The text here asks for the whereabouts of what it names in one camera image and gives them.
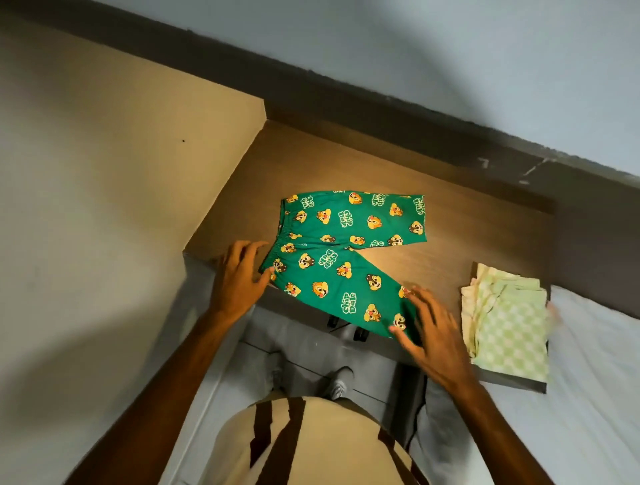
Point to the person's left hand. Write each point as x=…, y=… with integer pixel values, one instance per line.
x=235, y=290

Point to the person's right hand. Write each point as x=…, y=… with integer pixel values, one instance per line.
x=440, y=344

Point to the person's right middle finger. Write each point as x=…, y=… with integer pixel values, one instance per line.
x=430, y=304

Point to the person's left little finger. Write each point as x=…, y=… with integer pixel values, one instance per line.
x=219, y=266

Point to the person's right thumb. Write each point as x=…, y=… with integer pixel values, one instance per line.
x=406, y=342

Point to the person's left middle finger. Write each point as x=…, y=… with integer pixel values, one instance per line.
x=241, y=250

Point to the person's left thumb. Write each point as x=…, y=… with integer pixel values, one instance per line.
x=263, y=282

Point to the person's left forearm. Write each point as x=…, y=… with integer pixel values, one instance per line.
x=155, y=399

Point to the person's right forearm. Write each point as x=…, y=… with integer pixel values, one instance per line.
x=500, y=434

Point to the folded cream cloth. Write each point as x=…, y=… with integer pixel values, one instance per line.
x=482, y=285

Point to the black chair casters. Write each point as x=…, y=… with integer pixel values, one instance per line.
x=347, y=330

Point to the grey right shoe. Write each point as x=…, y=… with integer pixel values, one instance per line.
x=341, y=382

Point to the grey shoe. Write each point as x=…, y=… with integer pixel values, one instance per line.
x=276, y=372
x=341, y=382

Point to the green cartoon print pants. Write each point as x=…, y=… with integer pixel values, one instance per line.
x=330, y=235

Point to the folded green checkered cloth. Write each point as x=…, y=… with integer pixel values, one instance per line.
x=510, y=335

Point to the grey left shoe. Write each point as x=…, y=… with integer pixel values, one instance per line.
x=276, y=372

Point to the beige brown striped shirt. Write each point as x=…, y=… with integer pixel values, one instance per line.
x=310, y=444

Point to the white bed sheet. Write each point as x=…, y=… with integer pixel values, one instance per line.
x=575, y=399

